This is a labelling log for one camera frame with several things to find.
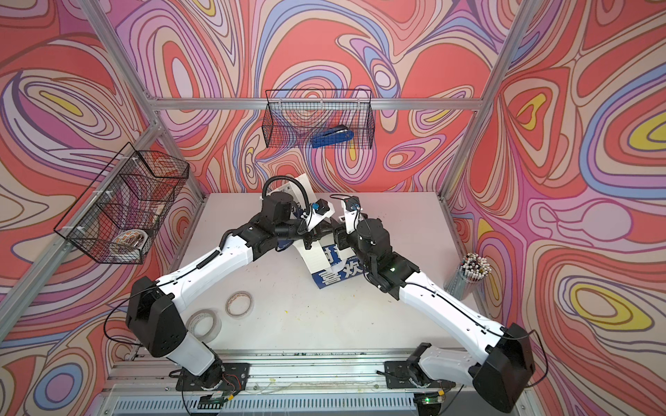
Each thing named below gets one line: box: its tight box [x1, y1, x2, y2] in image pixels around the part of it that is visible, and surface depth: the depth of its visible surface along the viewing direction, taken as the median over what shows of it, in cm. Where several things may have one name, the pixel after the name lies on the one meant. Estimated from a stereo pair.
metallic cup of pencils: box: [443, 253, 493, 301], surface depth 78 cm
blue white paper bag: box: [311, 244, 367, 290], surface depth 86 cm
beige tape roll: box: [225, 290, 255, 320], surface depth 88 cm
